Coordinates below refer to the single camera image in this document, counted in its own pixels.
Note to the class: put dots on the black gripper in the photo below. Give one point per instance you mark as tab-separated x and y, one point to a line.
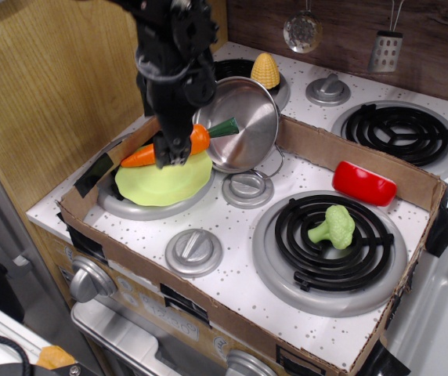
174	98

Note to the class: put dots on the orange toy carrot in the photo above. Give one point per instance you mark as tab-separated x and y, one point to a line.
200	139

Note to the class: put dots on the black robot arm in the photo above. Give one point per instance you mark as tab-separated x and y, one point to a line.
171	33

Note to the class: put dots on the light green plate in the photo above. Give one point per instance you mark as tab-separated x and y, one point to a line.
139	180

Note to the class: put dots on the silver metal pot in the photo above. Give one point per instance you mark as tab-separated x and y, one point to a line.
257	117

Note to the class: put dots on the front left silver burner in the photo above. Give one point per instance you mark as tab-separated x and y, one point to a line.
113	202

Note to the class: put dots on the middle silver stove knob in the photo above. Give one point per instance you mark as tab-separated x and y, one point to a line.
247	190

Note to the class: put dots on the silver stove knob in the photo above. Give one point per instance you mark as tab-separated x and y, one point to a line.
328	92
247	190
194	253

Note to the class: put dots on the back left burner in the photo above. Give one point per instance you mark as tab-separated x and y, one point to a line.
242	68

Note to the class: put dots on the front silver stove knob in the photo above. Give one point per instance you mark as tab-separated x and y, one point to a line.
194	253

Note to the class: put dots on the yellow toy corn cob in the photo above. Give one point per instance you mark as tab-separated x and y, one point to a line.
265	71

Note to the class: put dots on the silver oven front knob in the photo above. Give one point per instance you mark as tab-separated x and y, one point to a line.
90	281

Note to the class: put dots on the silver oven knob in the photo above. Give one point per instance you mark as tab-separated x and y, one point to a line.
90	281
240	363

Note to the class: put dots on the brown cardboard fence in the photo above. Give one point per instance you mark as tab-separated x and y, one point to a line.
232	302

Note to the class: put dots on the back silver stove knob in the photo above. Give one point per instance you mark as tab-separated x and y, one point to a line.
328	92

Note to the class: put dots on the hanging silver strainer spoon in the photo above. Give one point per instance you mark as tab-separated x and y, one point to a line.
303	31

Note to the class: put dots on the green toy broccoli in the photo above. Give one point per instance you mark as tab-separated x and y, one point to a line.
338	228

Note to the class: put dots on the front right black burner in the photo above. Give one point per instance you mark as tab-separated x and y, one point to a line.
318	278

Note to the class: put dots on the black burner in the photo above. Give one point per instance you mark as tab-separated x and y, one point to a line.
410	132
318	278

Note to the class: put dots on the hanging silver grater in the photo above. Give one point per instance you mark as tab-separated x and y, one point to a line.
387	45

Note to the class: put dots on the back right black burner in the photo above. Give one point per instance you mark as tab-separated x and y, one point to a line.
410	132

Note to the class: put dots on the grey toy sink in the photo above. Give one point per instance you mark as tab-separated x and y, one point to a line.
418	334

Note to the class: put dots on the silver oven door handle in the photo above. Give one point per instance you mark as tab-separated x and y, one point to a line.
138	345

